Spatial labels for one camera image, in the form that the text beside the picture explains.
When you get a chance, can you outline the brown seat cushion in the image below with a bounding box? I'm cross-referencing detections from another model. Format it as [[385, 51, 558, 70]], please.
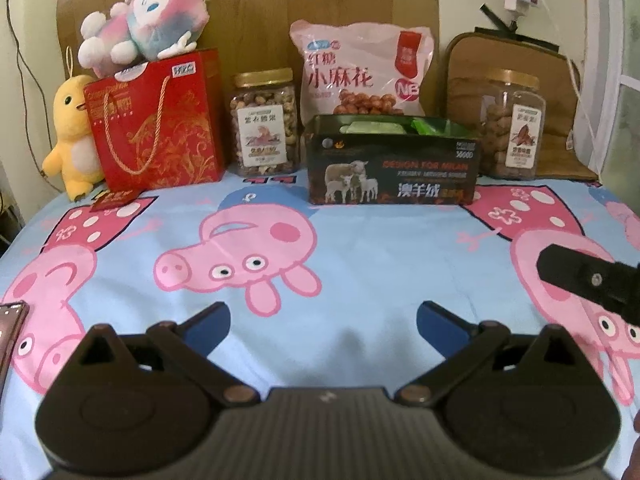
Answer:
[[442, 32, 598, 181]]

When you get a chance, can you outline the window frame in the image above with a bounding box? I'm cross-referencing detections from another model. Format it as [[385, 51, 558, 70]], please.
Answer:
[[575, 0, 639, 203]]

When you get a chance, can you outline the green snack packet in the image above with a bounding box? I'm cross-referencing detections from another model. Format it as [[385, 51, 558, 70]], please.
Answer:
[[410, 117, 471, 138]]

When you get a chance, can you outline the cardboard sheet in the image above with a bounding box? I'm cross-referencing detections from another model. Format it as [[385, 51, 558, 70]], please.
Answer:
[[55, 0, 442, 172]]

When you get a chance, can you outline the red tag card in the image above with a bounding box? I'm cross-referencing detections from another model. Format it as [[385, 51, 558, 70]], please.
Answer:
[[91, 190, 140, 211]]

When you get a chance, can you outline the pecan jar right gold lid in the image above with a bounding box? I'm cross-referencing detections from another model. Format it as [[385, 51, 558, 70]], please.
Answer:
[[480, 68, 546, 180]]

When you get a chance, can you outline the smartphone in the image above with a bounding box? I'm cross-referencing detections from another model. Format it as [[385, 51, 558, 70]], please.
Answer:
[[0, 301, 29, 389]]

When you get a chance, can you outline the pig cartoon bed sheet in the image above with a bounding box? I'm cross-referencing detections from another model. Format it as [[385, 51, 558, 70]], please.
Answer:
[[1, 172, 639, 479]]

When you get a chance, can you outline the black sheep printed box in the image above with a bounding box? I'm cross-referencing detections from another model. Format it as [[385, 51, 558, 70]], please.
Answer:
[[305, 115, 480, 205]]

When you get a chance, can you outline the pink snack bag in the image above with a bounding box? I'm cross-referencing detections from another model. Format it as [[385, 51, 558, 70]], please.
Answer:
[[290, 20, 434, 124]]

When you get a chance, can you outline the nut jar left gold lid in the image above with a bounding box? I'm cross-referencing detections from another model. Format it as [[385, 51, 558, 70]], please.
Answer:
[[229, 67, 299, 177]]

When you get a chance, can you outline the yellow duck plush toy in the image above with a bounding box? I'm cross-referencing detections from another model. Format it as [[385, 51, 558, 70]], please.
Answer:
[[42, 75, 104, 202]]

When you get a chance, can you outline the pink grey plush toy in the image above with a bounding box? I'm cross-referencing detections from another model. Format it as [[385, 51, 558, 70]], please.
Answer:
[[77, 0, 209, 79]]

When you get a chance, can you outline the red gift bag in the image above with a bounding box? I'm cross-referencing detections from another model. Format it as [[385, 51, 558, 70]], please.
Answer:
[[84, 49, 226, 192]]

